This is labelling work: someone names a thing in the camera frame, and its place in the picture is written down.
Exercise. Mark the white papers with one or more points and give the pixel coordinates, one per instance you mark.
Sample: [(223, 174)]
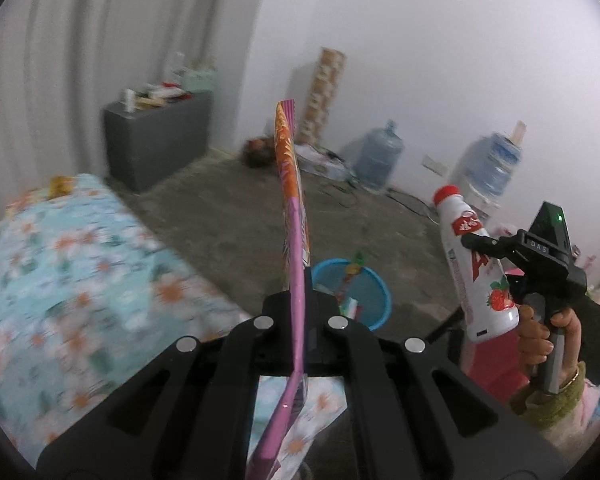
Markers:
[(320, 162)]

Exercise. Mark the grey cabinet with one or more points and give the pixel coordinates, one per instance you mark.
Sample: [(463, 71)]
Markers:
[(155, 145)]

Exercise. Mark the person's right forearm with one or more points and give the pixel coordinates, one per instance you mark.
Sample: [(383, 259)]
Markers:
[(550, 410)]

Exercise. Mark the large pink snack packet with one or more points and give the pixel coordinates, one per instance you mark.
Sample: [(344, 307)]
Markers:
[(292, 240)]

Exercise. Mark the pink cloth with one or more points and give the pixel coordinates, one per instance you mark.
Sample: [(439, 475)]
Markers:
[(490, 370)]

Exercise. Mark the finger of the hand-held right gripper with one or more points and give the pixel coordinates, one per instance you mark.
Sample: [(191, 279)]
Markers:
[(485, 245)]

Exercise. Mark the blue plastic bin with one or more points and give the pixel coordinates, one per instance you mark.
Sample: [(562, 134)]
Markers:
[(375, 295)]

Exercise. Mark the gold foil wrapper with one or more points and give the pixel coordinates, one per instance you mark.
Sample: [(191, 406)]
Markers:
[(61, 186)]

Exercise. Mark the blue water bottle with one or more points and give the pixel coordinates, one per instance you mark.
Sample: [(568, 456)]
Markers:
[(492, 162), (380, 160)]

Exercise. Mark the gold bangle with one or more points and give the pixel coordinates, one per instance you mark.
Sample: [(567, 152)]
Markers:
[(572, 377)]

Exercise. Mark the patterned cardboard column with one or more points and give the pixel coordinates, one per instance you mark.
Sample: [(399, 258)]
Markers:
[(322, 95)]

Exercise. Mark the person's right hand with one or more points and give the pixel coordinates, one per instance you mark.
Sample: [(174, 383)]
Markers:
[(530, 340)]

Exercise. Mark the mint green box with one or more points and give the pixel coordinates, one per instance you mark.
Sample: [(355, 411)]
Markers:
[(197, 82)]

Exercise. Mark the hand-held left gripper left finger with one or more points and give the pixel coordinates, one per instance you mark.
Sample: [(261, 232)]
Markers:
[(275, 330)]

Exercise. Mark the white water dispenser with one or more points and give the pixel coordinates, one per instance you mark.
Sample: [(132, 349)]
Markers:
[(480, 205)]

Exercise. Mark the white wall socket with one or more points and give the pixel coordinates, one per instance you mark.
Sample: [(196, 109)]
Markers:
[(434, 165)]

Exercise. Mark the grey curtain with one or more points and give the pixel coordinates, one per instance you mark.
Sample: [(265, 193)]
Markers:
[(80, 60)]

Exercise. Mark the white bottle with red cap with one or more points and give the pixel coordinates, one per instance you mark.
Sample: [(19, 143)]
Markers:
[(475, 300)]

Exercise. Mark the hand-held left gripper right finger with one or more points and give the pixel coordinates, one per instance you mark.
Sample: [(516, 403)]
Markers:
[(325, 330)]

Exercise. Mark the blue floral tablecloth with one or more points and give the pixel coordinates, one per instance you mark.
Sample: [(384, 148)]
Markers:
[(80, 285)]

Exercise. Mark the clutter of small toiletries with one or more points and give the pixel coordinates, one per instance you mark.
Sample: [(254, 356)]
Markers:
[(150, 95)]

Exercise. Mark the brown bag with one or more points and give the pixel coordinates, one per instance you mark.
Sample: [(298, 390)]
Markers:
[(257, 152)]

